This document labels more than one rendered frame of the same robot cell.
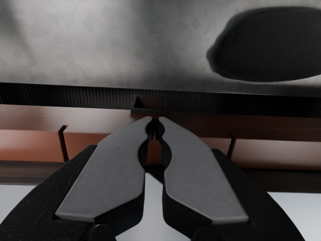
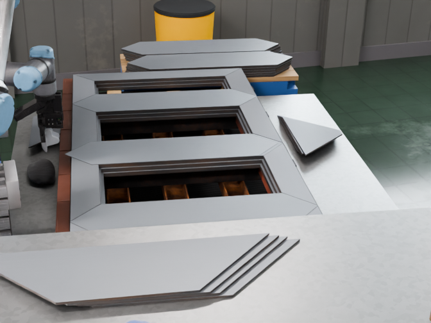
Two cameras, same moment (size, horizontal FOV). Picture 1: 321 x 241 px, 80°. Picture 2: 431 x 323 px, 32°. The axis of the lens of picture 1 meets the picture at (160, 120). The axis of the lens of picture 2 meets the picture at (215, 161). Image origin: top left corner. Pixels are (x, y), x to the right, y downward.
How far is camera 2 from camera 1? 2.57 m
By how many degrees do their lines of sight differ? 60
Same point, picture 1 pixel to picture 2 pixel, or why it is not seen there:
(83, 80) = not seen: hidden behind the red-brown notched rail
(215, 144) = (61, 152)
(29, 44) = (42, 229)
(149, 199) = (76, 152)
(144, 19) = (31, 203)
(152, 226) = (88, 151)
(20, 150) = (66, 181)
